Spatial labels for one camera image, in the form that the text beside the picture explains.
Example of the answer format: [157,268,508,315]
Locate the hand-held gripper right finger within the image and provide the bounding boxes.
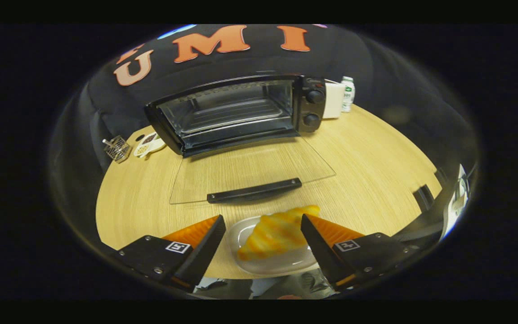
[300,213,415,291]

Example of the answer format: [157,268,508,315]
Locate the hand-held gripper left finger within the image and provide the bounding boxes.
[111,215,227,292]

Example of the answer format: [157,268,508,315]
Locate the yellow croissant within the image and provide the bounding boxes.
[237,205,321,261]

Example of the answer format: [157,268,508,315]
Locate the black toaster oven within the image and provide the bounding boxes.
[144,74,337,205]

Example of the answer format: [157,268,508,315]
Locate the white pop-up toaster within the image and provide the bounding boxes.
[323,80,346,119]

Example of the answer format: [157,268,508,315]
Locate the clear glass plate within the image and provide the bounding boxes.
[225,215,320,276]

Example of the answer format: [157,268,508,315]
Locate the black table clamp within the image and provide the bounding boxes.
[413,184,435,212]

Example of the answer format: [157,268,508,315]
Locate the small white patterned dish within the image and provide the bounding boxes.
[133,132,167,159]

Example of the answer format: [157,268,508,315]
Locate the white device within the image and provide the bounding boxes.
[441,164,471,239]

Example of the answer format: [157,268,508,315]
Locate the white drink bottle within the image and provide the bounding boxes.
[341,76,356,113]

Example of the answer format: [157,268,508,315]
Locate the small wire basket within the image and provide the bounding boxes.
[102,135,132,163]

